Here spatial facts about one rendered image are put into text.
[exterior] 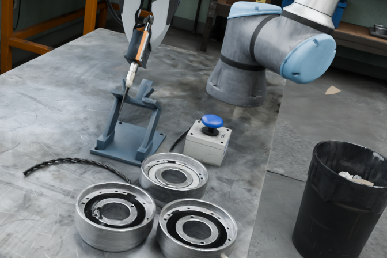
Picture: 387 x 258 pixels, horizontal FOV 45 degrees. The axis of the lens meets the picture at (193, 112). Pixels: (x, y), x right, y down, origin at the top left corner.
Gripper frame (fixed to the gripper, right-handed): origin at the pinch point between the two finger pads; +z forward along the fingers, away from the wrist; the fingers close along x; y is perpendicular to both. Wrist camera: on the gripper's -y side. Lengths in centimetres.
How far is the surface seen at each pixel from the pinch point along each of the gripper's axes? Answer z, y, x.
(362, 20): 52, 382, -91
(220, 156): 17.8, 3.0, -16.2
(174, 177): 18.6, -6.4, -10.4
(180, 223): 17.0, -19.1, -14.5
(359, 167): 66, 113, -67
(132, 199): 17.0, -17.0, -7.0
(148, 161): 16.5, -7.1, -5.9
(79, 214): 15.9, -24.4, -2.4
